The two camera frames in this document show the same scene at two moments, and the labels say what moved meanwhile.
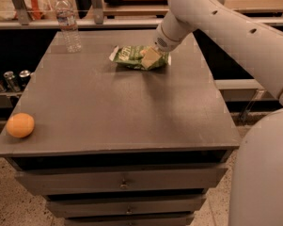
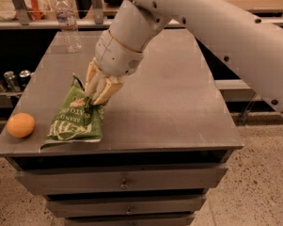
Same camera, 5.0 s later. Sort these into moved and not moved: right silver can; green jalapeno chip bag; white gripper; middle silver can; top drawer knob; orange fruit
Moved: green jalapeno chip bag; white gripper
Not moved: top drawer knob; orange fruit; middle silver can; right silver can
